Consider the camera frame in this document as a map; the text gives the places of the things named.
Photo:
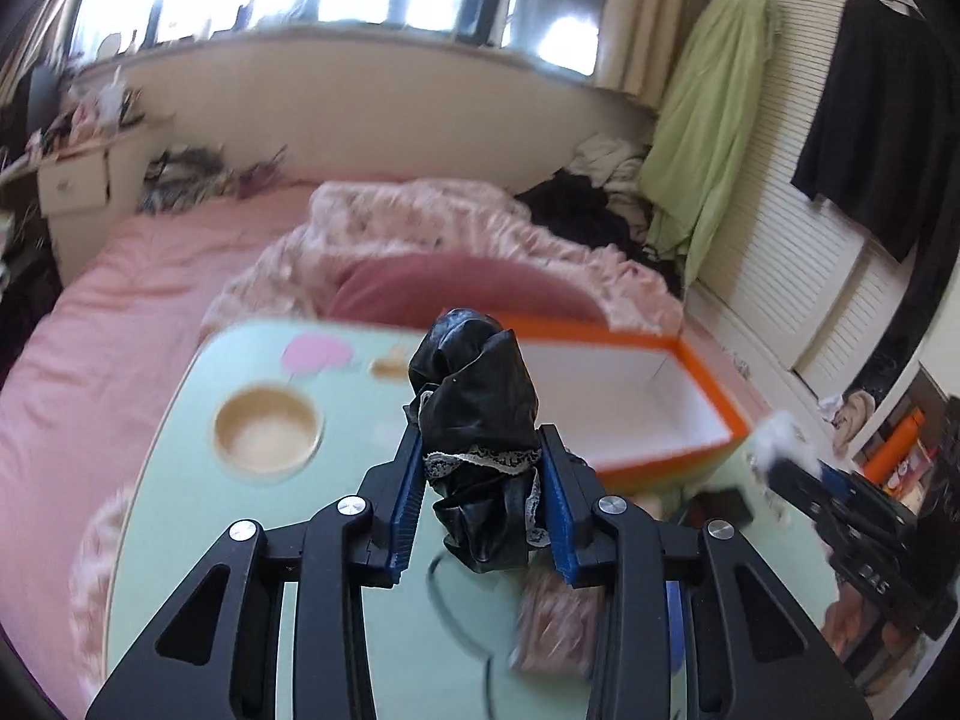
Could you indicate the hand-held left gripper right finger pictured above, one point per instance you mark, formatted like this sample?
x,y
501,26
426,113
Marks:
x,y
555,517

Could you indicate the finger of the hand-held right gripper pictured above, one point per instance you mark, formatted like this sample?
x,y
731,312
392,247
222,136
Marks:
x,y
806,486

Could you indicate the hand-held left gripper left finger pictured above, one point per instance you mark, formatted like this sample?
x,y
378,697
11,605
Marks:
x,y
409,510

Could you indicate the white tissue wad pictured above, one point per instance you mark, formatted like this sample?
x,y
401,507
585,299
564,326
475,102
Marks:
x,y
776,439

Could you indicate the black lace-trimmed cloth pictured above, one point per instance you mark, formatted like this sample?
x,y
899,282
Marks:
x,y
480,405

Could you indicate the orange cardboard box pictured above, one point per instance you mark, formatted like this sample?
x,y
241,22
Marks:
x,y
637,390

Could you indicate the mint green desktop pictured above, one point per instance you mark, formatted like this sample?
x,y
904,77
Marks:
x,y
225,525

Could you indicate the beige clothes heap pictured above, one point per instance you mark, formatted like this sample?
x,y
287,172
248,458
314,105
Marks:
x,y
851,420

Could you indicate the orange bottle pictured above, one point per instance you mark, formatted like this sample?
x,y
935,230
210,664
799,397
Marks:
x,y
896,442

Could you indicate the white louvered wardrobe door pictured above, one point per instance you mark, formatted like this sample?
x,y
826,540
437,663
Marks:
x,y
780,277

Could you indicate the dark pink pillow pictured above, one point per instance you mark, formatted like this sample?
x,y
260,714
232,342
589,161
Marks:
x,y
450,285

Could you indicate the pink floral quilt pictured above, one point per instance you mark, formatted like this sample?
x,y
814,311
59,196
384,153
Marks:
x,y
420,217

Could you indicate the pile of black clothes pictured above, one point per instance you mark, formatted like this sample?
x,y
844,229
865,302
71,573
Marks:
x,y
577,210

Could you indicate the pink bed sheet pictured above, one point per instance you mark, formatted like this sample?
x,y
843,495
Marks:
x,y
135,277

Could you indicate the pile of white clothes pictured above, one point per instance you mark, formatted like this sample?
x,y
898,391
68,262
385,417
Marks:
x,y
607,161

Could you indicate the hanging black sweater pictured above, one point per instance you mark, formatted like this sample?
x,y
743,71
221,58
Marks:
x,y
877,127

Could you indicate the hanging green cloth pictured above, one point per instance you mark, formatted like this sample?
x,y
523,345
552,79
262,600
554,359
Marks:
x,y
705,127

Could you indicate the grey patterned cloth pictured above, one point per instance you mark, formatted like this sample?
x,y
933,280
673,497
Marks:
x,y
187,172

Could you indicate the white nightstand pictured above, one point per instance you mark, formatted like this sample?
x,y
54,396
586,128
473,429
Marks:
x,y
75,184

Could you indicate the cream curtain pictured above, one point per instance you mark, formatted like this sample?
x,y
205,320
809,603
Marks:
x,y
645,15

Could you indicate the assorted small clutter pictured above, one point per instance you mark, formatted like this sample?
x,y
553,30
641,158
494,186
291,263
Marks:
x,y
97,112

